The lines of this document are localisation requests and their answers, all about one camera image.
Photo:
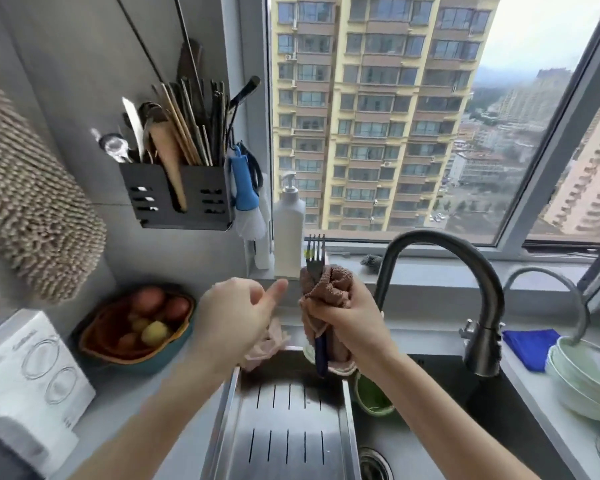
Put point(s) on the blue dish brush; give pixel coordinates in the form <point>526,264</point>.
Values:
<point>244,184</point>

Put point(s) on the black scissors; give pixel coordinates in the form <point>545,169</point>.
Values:
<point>255,169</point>

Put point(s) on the dark wooden spoon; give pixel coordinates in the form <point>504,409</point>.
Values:
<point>182,69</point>

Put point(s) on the person's left hand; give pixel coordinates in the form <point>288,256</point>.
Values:
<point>230,319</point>

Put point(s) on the black utensil holder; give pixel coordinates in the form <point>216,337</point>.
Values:
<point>205,194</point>

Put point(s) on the teal and orange fruit bowl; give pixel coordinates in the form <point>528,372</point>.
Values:
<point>180,339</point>

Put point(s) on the grey window frame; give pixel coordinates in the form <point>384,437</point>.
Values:
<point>250,94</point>

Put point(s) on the person's right hand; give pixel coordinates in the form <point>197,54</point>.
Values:
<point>360,329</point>

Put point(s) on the white spray bottle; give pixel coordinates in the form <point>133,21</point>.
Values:
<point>262,234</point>

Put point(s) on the white pump soap dispenser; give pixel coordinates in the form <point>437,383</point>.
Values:
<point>288,229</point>

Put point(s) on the sink drain strainer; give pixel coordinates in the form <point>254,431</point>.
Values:
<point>375,467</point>

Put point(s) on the yellow apartment building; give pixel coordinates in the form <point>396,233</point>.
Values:
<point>370,94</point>

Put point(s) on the stainless steel sink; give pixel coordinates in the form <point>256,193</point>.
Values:
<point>505,409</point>

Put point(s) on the wooden rice paddle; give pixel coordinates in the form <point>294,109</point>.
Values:
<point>170,159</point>

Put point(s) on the small steel drinking faucet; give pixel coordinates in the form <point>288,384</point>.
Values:
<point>555,277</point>

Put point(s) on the pink rubber glove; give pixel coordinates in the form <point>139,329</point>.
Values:
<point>265,344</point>

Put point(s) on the pink dish cloth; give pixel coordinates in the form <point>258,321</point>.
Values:
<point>330,287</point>

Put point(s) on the white cardboard box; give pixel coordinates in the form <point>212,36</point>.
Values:
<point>30,374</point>

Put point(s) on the green silicone cup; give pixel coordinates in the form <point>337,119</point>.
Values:
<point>372,399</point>

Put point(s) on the steel wool scrubber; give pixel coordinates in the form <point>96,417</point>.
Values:
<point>371,264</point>

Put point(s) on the black brush tan tip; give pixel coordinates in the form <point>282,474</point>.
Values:
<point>245,89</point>

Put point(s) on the blue cloth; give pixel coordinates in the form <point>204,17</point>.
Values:
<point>530,347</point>

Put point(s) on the person's right forearm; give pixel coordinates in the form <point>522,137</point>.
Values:
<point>445,429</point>

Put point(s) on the long thin black stick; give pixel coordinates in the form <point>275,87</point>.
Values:
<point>186,44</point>
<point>140,44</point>

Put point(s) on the bear-shaped chenille hand towel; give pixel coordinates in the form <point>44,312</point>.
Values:
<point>35,209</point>

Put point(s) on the red round fruit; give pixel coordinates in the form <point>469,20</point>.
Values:
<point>147,302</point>
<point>176,309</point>

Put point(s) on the yellow-green round fruit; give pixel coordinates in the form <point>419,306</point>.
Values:
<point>156,334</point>

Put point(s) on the steel soup spoon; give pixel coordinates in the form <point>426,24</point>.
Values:
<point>112,144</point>

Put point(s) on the dark pull-down kitchen faucet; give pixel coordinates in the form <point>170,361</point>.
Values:
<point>480,274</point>

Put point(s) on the dark steel spoon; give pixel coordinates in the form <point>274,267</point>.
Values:
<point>152,112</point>

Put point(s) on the person's left forearm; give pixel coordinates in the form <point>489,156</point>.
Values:
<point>150,424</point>

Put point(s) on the steel slotted drain tray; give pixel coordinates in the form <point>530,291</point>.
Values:
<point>280,424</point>

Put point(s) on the bunch of assorted chopsticks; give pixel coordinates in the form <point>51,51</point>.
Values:
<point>195,129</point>

